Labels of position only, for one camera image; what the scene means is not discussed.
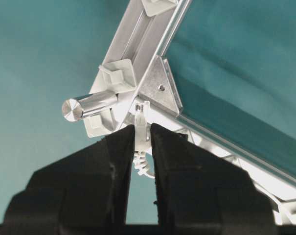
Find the triangular corner bracket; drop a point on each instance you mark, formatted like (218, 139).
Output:
(160, 89)

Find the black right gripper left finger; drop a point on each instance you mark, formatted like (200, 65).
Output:
(85, 193)

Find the white cable clip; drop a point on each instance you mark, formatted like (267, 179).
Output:
(118, 76)
(100, 124)
(156, 7)

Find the silver metal pin corner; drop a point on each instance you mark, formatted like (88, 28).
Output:
(75, 109)

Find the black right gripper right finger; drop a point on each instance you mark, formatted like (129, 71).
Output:
(199, 193)

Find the aluminium extrusion frame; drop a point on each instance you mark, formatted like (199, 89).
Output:
(234, 66)

